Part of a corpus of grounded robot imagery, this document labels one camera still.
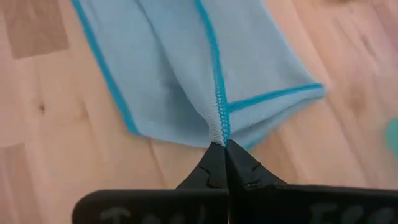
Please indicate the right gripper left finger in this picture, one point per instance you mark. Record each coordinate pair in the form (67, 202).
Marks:
(186, 205)

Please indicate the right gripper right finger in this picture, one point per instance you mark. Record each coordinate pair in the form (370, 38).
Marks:
(264, 205)

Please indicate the blue towel with teal edge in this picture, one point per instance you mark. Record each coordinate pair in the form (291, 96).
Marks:
(174, 62)

